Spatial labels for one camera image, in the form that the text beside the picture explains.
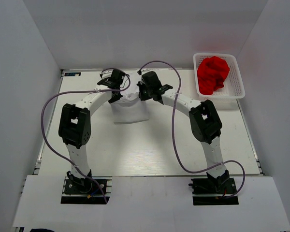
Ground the white t shirt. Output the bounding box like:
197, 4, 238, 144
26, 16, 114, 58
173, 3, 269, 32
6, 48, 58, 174
110, 72, 149, 124

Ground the red t shirt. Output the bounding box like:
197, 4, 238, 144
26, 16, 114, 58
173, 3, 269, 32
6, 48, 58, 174
197, 56, 230, 95

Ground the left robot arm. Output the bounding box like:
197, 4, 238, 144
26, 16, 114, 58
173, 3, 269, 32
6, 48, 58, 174
58, 70, 130, 193

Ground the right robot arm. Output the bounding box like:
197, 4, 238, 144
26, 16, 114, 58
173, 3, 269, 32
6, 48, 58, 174
137, 71, 230, 193

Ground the blue label sticker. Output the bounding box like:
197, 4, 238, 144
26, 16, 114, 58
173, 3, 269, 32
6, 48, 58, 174
64, 72, 81, 77

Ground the white plastic basket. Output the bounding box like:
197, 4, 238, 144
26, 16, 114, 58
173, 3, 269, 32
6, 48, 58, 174
193, 53, 245, 102

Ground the dark blue object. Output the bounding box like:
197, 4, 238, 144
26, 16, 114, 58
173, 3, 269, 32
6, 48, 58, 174
29, 228, 54, 232

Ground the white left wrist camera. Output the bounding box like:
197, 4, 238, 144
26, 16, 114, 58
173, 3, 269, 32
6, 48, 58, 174
99, 69, 113, 79

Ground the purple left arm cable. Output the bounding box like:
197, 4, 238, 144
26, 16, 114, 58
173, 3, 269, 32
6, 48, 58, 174
42, 68, 131, 203

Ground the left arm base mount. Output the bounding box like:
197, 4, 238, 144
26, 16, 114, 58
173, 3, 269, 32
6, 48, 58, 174
60, 177, 112, 205

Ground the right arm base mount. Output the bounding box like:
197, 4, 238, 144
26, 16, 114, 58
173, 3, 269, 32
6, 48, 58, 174
188, 178, 239, 206

